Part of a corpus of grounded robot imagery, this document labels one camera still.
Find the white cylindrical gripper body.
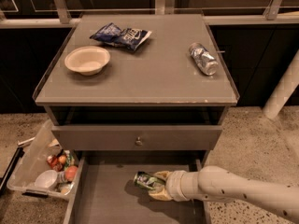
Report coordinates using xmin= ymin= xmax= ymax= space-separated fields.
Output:
xmin=165 ymin=171 xmax=200 ymax=202

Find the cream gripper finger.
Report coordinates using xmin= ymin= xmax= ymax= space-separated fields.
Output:
xmin=153 ymin=171 xmax=171 ymax=181
xmin=148 ymin=186 xmax=172 ymax=201

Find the green soda can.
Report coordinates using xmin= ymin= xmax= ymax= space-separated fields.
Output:
xmin=134 ymin=171 xmax=165 ymax=191

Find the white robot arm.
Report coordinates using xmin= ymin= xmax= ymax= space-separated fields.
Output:
xmin=153 ymin=57 xmax=299 ymax=224

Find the closed upper drawer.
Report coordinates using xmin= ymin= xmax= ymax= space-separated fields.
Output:
xmin=52 ymin=125 xmax=222 ymax=151

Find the open middle drawer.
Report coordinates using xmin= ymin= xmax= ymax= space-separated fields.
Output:
xmin=63 ymin=156 xmax=211 ymax=224

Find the grey drawer cabinet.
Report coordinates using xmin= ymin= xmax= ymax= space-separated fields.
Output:
xmin=34 ymin=14 xmax=238 ymax=171

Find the silver soda can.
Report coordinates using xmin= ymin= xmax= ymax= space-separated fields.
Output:
xmin=189 ymin=42 xmax=219 ymax=76

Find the orange fruit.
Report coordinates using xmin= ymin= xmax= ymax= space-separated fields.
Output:
xmin=64 ymin=166 xmax=78 ymax=181

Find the red snack packet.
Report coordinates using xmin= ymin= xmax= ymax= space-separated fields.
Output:
xmin=47 ymin=155 xmax=64 ymax=172

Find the clear plastic storage bin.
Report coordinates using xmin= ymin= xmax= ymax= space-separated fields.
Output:
xmin=7 ymin=120 xmax=78 ymax=200

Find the white paper bowl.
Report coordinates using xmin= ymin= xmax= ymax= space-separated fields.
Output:
xmin=64 ymin=46 xmax=110 ymax=76

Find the blue chip bag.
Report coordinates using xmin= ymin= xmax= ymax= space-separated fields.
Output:
xmin=90 ymin=22 xmax=151 ymax=51

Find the metal railing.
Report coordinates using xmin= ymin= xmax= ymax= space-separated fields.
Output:
xmin=0 ymin=0 xmax=299 ymax=29

